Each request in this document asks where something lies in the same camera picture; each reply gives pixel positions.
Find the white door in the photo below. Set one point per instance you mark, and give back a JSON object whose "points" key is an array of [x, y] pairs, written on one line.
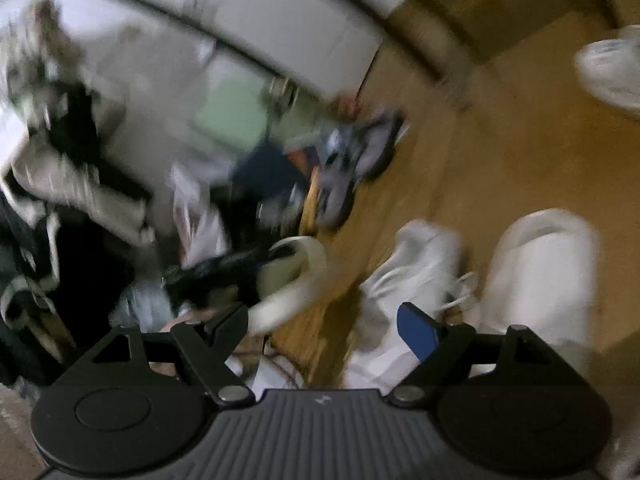
{"points": [[300, 20]]}

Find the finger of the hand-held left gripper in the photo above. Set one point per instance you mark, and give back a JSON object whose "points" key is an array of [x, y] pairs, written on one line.
{"points": [[255, 265]]}

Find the dark blue box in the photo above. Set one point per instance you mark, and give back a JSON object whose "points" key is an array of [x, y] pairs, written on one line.
{"points": [[265, 170]]}

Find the dark wooden table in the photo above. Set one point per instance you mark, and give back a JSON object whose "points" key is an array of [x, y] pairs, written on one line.
{"points": [[440, 55]]}

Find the black hanging garment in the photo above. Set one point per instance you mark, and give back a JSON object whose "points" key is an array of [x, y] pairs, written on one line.
{"points": [[70, 125]]}

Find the black pole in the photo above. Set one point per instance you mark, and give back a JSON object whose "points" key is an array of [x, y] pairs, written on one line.
{"points": [[215, 39]]}

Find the dark striped garment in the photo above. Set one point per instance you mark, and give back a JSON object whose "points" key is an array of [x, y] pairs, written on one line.
{"points": [[25, 270]]}

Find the patterned hanging cloth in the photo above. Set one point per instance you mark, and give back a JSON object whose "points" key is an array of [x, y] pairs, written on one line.
{"points": [[35, 50]]}

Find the orange red packet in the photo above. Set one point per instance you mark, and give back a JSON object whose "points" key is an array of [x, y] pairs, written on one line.
{"points": [[355, 102]]}

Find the white ribbed slide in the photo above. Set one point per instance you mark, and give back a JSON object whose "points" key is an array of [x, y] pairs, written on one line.
{"points": [[315, 270]]}

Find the yellow cloth strip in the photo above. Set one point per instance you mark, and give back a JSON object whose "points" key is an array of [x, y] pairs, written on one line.
{"points": [[310, 200]]}

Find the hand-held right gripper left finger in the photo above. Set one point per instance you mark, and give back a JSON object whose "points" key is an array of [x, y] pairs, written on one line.
{"points": [[230, 322]]}

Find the pale green board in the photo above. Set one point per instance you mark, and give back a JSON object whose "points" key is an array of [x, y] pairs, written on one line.
{"points": [[230, 105]]}

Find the white plastic bag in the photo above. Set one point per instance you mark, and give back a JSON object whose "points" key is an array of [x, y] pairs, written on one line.
{"points": [[200, 220]]}

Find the grey black-soled sandal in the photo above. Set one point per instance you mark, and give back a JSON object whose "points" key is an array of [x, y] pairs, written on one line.
{"points": [[335, 200], [380, 145]]}

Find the white clog purple charm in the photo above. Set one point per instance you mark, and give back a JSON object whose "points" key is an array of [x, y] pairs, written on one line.
{"points": [[610, 70]]}

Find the shiny green gift bag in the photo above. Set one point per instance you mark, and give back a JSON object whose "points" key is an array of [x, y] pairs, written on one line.
{"points": [[295, 120]]}

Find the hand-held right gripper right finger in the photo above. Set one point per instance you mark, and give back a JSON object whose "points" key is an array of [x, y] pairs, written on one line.
{"points": [[417, 332]]}

